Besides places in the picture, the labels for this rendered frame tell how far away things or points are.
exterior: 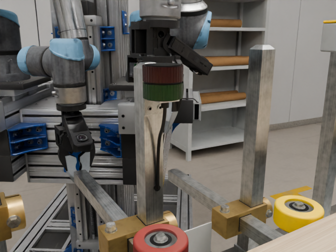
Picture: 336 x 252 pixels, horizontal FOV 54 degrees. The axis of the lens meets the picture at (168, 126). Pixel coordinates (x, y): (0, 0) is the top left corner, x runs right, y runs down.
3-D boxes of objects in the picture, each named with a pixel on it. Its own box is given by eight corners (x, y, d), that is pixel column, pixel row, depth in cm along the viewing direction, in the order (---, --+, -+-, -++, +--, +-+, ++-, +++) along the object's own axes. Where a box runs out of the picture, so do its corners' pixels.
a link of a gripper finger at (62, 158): (77, 166, 85) (75, 134, 83) (79, 169, 84) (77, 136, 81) (59, 170, 83) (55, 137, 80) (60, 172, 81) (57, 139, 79)
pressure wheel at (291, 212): (271, 272, 57) (277, 212, 54) (267, 244, 64) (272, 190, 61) (321, 279, 55) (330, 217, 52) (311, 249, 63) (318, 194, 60)
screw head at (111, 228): (102, 229, 56) (102, 222, 56) (114, 225, 57) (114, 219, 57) (107, 235, 55) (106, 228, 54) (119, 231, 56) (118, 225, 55)
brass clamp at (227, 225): (209, 227, 72) (209, 206, 71) (254, 210, 79) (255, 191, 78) (227, 241, 67) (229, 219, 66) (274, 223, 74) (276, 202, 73)
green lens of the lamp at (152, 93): (136, 95, 51) (135, 81, 50) (169, 92, 54) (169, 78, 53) (154, 102, 46) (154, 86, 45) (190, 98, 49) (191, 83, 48)
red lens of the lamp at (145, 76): (135, 79, 50) (135, 64, 49) (169, 77, 53) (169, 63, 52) (154, 84, 45) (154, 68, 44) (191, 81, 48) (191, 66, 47)
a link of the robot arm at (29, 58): (51, 73, 94) (78, 75, 88) (15, 77, 85) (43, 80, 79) (48, 44, 92) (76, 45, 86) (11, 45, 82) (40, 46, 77)
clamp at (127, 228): (98, 250, 59) (97, 225, 57) (164, 228, 65) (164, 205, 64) (110, 269, 54) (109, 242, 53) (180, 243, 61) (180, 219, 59)
